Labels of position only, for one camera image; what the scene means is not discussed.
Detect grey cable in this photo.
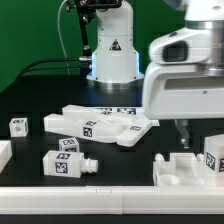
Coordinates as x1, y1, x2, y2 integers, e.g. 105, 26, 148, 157
56, 0, 72, 75

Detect white front border rail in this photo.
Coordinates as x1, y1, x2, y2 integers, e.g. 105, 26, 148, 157
0, 186, 224, 215

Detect small white tagged cube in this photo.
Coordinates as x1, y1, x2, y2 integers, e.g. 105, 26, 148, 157
59, 137, 79, 152

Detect white left border block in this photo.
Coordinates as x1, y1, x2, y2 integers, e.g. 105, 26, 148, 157
0, 140, 12, 173

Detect black camera stand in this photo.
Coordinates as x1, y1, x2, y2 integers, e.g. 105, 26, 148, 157
65, 0, 123, 76

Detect white chair seat block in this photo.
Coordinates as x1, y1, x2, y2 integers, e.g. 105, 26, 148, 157
153, 153, 205, 186

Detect white flat chair panel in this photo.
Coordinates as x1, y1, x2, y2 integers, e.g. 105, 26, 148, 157
62, 105, 159, 126

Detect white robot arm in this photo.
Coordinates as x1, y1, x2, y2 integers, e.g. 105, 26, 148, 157
87, 0, 224, 147

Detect black cables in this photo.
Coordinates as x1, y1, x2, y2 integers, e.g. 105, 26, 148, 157
14, 57, 93, 79

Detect white chair back frame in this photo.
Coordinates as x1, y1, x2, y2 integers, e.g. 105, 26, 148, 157
44, 114, 152, 147

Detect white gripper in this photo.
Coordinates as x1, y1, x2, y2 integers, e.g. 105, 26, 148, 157
142, 28, 224, 149

